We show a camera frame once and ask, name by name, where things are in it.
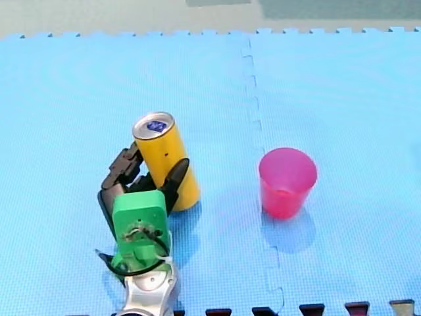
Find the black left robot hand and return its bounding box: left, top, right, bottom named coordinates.
left=97, top=140, right=191, bottom=244

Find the yellow drink can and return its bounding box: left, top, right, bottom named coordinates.
left=132, top=111, right=201, bottom=212

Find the pink plastic cup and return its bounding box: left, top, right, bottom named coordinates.
left=258, top=147, right=318, bottom=221

